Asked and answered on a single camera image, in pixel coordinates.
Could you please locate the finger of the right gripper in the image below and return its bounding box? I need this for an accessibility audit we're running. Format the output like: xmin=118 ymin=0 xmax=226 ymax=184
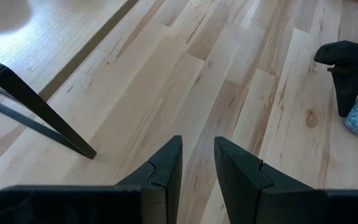
xmin=313 ymin=40 xmax=358 ymax=119

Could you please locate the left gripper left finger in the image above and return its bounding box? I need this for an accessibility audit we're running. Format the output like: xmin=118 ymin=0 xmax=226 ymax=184
xmin=0 ymin=135 xmax=183 ymax=224

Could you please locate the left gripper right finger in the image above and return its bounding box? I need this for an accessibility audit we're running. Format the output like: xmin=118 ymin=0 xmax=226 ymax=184
xmin=213 ymin=136 xmax=358 ymax=224

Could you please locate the wooden shelf riser black frame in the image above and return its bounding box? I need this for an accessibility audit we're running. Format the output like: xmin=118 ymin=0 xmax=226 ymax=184
xmin=0 ymin=0 xmax=140 ymax=160

